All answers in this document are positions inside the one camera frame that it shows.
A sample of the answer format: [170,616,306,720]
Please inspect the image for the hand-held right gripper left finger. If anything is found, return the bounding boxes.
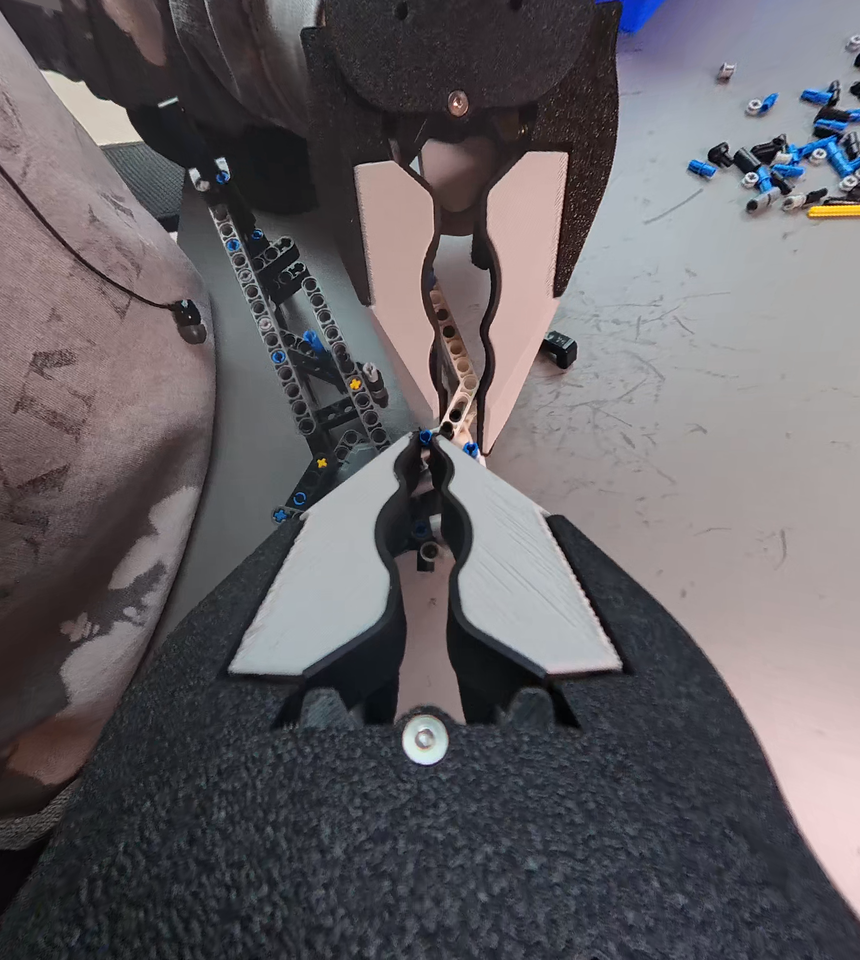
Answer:
[227,432,425,678]

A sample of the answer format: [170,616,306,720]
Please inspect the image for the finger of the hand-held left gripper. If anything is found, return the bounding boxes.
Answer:
[353,159,442,423]
[471,150,572,457]

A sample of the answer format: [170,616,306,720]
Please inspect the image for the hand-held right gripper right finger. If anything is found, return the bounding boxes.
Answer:
[430,435,624,680]

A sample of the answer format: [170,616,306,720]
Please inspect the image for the white bent brick beam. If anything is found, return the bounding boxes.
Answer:
[428,287,492,460]

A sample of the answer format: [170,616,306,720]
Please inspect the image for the grey black toy truck chassis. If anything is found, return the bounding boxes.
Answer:
[188,156,416,526]

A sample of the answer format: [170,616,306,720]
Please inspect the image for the black round cushion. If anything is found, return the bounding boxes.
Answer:
[126,101,322,219]

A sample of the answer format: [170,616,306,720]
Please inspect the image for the blue plastic storage bin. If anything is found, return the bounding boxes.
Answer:
[616,0,672,36]

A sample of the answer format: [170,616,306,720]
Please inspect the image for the black chair armrest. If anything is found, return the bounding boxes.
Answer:
[100,142,185,222]

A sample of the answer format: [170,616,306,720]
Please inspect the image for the person's grey printed sweatshirt torso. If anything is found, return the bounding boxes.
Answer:
[0,0,217,849]

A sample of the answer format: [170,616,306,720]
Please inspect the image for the pile of small toy connectors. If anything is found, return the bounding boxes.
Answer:
[687,33,860,222]

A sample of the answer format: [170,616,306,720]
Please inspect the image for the black earbud cable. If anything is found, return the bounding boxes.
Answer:
[0,112,207,346]

